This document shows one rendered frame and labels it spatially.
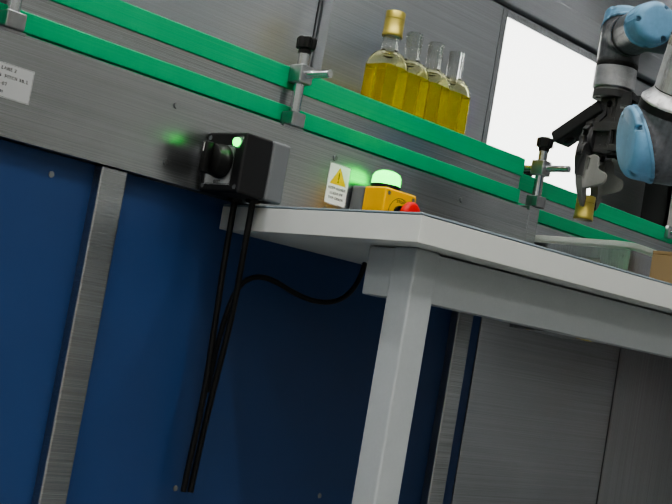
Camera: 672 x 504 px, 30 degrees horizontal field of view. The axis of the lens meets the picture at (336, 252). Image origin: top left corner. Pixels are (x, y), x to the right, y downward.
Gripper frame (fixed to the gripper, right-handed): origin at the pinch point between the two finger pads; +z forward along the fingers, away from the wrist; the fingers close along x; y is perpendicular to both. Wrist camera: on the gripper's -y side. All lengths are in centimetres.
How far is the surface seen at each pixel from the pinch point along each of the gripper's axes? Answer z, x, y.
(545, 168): -3.4, -11.7, -1.6
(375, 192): 10, -58, 2
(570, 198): -2.9, 15.1, -13.3
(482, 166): -0.6, -25.2, -4.9
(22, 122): 14, -113, -4
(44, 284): 32, -105, -6
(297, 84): -2, -72, -4
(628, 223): -2.1, 37.3, -12.9
